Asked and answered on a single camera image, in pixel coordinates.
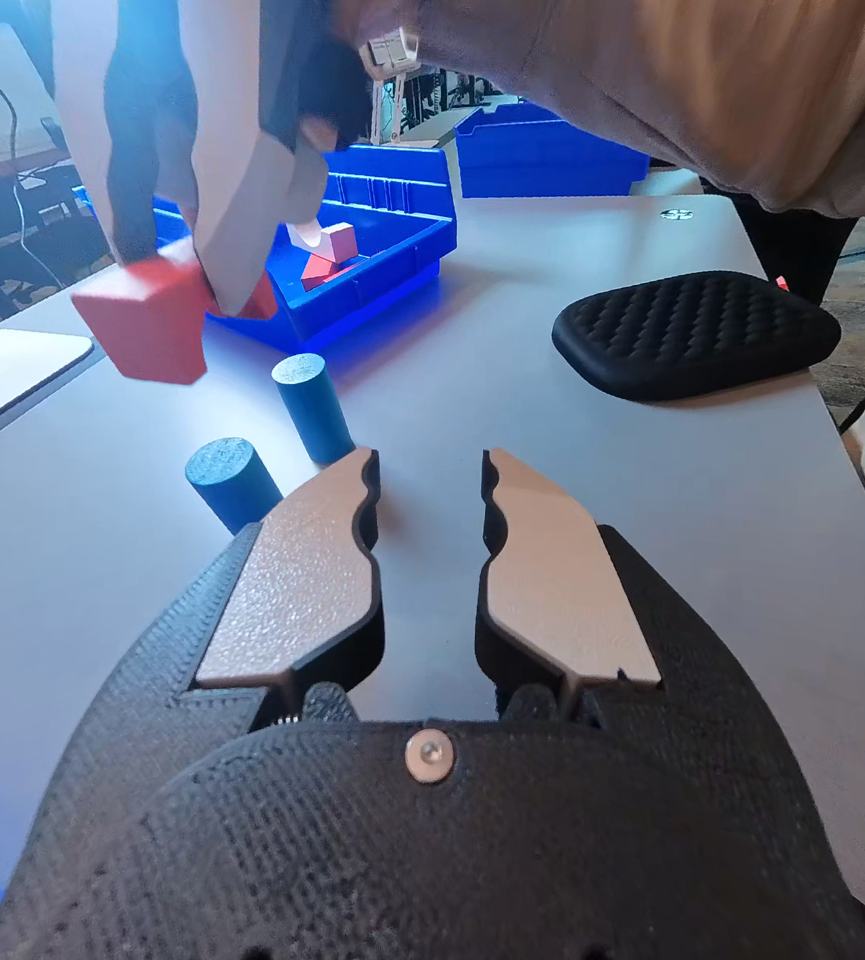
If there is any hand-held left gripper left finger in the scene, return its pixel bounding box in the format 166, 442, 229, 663
194, 447, 387, 726

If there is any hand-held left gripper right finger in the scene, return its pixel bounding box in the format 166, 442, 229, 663
474, 447, 664, 720

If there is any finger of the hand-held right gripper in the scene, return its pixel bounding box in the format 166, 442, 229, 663
50, 0, 203, 265
177, 0, 331, 318

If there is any natural wooden arch block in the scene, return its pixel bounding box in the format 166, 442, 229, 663
284, 219, 360, 264

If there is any blue wooden cylinder block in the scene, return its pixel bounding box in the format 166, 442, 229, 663
271, 352, 357, 466
185, 437, 284, 535

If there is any red wooden arch block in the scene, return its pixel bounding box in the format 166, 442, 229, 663
71, 238, 280, 387

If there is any person's right forearm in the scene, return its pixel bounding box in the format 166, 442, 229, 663
402, 0, 865, 220

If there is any person's right hand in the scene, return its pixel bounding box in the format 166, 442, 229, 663
331, 0, 435, 50

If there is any black wrist rest pad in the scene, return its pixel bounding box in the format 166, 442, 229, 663
551, 270, 842, 402

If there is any white document stand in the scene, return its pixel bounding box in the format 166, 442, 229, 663
0, 303, 96, 445

